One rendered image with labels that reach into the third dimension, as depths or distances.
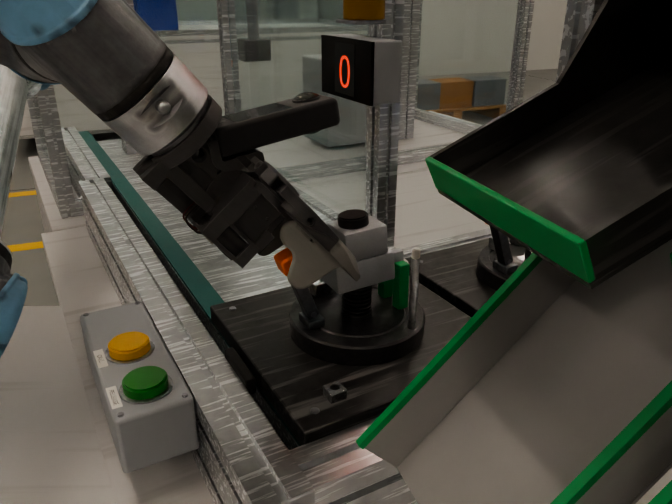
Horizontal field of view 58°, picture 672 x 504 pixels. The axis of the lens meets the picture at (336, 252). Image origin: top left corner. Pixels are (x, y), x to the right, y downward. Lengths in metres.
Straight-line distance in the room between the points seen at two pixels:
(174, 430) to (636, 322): 0.39
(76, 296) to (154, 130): 0.57
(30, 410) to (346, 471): 0.42
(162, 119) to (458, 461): 0.32
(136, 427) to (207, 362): 0.09
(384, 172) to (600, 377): 0.48
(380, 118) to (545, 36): 10.23
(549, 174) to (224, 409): 0.35
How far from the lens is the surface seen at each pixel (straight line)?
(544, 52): 11.02
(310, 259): 0.54
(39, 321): 0.96
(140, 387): 0.57
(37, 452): 0.72
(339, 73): 0.77
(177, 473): 0.65
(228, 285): 0.85
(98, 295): 1.00
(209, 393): 0.57
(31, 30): 0.46
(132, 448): 0.58
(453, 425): 0.43
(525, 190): 0.33
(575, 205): 0.31
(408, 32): 1.86
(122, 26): 0.46
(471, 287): 0.73
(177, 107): 0.47
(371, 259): 0.58
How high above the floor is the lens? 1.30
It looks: 24 degrees down
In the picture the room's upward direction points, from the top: straight up
